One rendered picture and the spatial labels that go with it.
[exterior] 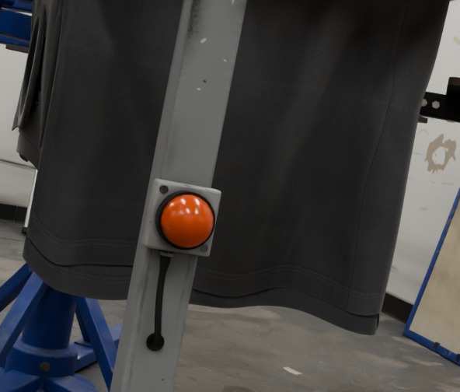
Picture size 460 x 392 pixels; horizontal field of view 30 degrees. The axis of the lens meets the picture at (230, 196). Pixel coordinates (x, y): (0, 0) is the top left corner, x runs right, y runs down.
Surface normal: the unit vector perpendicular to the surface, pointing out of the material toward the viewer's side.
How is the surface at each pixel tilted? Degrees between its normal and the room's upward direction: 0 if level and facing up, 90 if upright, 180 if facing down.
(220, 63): 90
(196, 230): 100
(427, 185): 90
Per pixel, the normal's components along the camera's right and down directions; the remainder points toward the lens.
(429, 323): -0.87, -0.37
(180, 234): -0.28, 0.47
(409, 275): -0.94, -0.17
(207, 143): 0.28, 0.11
